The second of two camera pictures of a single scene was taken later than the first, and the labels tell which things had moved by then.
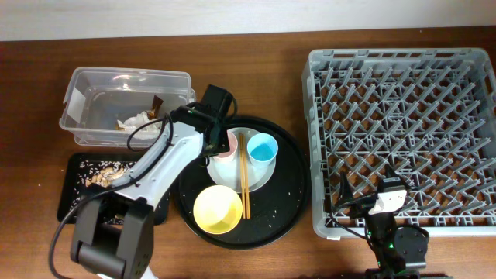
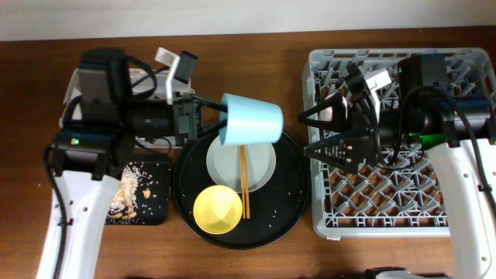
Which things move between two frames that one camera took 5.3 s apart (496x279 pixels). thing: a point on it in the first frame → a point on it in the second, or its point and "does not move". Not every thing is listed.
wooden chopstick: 246,176 does not move
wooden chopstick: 242,174 does not move
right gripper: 363,204 → 361,133
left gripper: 225,144 → 184,123
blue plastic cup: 262,149 → 250,121
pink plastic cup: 228,156 → 326,113
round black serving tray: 274,208 does not move
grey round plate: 228,175 does not move
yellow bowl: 218,209 does not move
